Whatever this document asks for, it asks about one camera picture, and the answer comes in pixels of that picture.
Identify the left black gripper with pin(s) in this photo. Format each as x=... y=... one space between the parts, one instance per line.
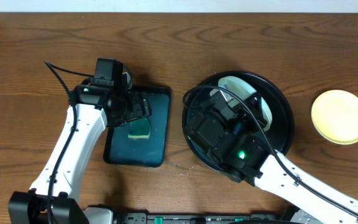
x=140 y=106

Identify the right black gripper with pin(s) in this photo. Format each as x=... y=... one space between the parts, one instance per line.
x=257 y=106

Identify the yellow green sponge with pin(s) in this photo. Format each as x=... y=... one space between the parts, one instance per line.
x=140 y=129

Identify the white plate with stain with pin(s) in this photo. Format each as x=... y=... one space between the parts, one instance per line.
x=243 y=90

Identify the yellow plate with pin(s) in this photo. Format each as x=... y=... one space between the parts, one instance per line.
x=334 y=115

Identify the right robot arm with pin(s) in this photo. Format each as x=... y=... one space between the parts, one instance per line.
x=247 y=141

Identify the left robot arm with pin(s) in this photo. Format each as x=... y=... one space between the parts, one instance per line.
x=53 y=196

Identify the black round tray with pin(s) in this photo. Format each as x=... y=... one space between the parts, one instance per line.
x=281 y=131

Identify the black rectangular water tray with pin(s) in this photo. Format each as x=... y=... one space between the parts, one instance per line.
x=121 y=150

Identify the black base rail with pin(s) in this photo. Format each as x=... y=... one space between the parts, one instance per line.
x=143 y=218

